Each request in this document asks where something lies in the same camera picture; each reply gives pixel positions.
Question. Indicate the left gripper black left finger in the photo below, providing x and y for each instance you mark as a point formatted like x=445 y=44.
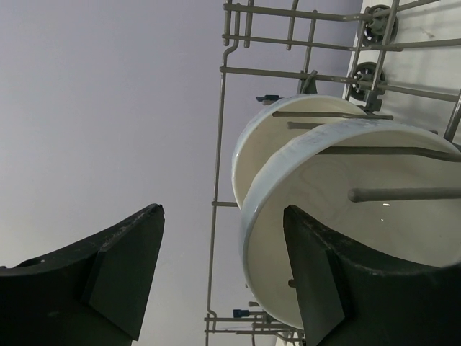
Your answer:
x=92 y=292

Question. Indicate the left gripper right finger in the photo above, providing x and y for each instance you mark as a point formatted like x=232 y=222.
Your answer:
x=351 y=294

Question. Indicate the grey wire dish rack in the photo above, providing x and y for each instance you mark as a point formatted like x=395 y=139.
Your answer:
x=395 y=60

